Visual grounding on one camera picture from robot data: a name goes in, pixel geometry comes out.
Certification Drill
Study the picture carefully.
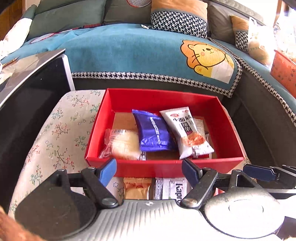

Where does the red white long snack packet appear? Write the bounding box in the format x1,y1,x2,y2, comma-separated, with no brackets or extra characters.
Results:
194,118,209,139

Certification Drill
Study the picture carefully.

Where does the white Kaprons wafer packet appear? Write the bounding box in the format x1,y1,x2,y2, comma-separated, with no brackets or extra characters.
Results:
153,177,192,205

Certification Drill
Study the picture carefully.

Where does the tan biscuit packet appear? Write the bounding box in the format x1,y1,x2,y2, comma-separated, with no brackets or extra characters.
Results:
123,177,152,200

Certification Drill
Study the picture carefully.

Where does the red cardboard box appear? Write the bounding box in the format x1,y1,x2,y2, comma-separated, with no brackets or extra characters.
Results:
85,88,246,178

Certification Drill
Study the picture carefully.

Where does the green sofa cushion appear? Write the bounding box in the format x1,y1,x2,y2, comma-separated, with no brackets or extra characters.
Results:
28,0,106,39

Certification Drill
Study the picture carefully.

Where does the blue wafer biscuit packet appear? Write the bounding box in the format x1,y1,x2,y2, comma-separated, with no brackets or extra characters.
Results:
132,109,177,152

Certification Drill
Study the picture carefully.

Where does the black glass coffee table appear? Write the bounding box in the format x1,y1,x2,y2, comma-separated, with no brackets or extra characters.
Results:
1,49,75,211

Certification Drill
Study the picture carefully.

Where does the white spicy gluten strip packet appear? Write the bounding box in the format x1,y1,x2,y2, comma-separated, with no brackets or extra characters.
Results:
160,106,214,159

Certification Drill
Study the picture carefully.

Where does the houndstooth orange pillow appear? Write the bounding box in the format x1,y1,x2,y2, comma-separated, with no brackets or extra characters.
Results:
230,15,249,52
151,0,208,38

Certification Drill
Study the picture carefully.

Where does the white bun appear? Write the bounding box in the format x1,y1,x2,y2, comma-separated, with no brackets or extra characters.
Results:
99,129,146,161

